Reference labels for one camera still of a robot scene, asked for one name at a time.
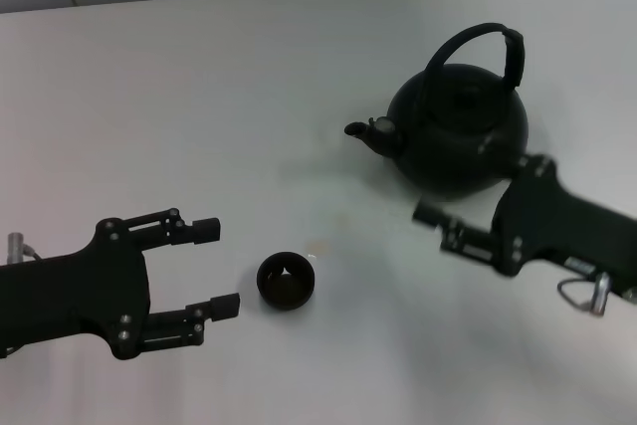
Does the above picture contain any black teapot with arched handle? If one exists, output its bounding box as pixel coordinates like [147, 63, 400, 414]
[342, 22, 530, 203]

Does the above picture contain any right gripper cable with connector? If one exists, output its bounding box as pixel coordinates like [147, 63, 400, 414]
[556, 270, 614, 319]

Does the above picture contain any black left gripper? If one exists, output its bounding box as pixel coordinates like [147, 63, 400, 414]
[0, 207, 243, 361]

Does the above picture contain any left gripper cable with connector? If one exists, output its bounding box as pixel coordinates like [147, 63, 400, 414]
[7, 231, 46, 263]

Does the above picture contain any small black teacup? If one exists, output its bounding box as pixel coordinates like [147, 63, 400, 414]
[256, 251, 317, 311]

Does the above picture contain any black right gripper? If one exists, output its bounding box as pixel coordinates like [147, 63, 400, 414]
[411, 130, 637, 297]

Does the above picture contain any gripper cable with connector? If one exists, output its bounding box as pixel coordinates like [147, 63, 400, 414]
[7, 231, 46, 263]
[556, 270, 614, 319]

